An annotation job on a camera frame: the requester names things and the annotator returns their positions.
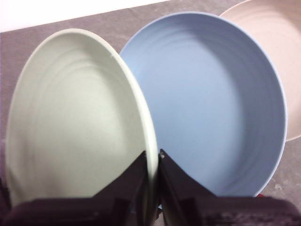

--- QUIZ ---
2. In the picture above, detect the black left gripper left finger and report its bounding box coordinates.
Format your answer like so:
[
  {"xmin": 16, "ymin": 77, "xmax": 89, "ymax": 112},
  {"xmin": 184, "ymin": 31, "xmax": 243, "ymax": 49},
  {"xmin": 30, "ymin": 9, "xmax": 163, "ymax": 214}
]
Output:
[{"xmin": 4, "ymin": 150, "xmax": 148, "ymax": 226}]

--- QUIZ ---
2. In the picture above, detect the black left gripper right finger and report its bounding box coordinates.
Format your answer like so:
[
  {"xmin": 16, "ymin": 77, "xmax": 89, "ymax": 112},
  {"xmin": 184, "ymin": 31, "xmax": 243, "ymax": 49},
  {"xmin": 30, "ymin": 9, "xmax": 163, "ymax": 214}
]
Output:
[{"xmin": 159, "ymin": 148, "xmax": 301, "ymax": 226}]

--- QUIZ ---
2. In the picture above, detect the green round plate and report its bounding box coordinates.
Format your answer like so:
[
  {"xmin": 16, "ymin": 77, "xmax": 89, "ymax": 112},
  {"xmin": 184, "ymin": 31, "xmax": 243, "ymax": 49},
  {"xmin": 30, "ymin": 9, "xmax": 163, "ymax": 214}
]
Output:
[{"xmin": 4, "ymin": 28, "xmax": 159, "ymax": 226}]

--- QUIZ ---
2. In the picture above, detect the blue round plate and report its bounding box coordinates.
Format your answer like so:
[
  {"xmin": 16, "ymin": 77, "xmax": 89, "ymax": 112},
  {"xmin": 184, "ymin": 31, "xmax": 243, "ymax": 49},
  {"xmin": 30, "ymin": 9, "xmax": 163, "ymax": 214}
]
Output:
[{"xmin": 119, "ymin": 11, "xmax": 289, "ymax": 210}]

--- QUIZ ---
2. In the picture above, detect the cream round plate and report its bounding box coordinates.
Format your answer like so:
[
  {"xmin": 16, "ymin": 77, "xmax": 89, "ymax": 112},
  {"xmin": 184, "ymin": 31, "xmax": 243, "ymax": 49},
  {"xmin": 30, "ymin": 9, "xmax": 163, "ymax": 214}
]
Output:
[{"xmin": 218, "ymin": 0, "xmax": 301, "ymax": 142}]

